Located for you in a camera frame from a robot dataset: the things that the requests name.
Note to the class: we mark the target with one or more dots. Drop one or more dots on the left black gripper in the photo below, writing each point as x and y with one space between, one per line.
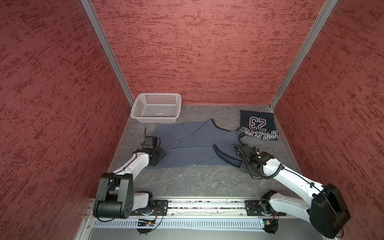
162 155

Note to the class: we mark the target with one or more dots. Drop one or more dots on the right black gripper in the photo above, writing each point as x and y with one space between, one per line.
242 167

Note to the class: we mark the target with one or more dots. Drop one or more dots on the navy tank top red trim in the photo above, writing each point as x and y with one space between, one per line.
258 125

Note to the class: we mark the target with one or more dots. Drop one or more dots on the grey-blue tank top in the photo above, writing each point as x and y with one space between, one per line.
198 143

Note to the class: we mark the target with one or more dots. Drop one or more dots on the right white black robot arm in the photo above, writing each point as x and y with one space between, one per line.
323 206

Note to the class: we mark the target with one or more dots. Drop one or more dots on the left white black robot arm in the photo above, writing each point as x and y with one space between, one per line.
116 198

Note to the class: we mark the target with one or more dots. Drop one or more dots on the white plastic laundry basket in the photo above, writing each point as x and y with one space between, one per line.
157 108

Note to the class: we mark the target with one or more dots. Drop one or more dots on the left corner aluminium profile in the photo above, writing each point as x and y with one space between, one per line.
97 26

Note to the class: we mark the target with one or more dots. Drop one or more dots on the corner aluminium profile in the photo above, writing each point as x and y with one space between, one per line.
97 26
317 26

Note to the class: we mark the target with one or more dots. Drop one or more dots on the right corner aluminium profile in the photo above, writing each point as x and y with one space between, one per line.
317 26

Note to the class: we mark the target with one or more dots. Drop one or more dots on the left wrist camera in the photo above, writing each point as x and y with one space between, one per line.
150 142

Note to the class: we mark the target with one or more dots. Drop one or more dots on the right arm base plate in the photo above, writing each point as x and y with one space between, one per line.
253 209

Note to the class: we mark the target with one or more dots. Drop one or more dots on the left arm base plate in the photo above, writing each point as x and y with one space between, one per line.
160 207

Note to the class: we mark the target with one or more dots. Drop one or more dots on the aluminium front rail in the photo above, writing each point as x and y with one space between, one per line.
231 208

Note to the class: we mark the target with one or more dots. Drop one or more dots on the right circuit board with wires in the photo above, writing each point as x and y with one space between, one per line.
271 226

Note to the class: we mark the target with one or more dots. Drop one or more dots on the circuit board with wires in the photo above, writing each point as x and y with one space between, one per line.
146 223
271 226

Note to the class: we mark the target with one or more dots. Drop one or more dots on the left circuit board with wires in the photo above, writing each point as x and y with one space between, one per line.
146 223

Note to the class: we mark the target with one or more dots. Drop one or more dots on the white slotted cable duct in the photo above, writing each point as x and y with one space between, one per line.
253 225

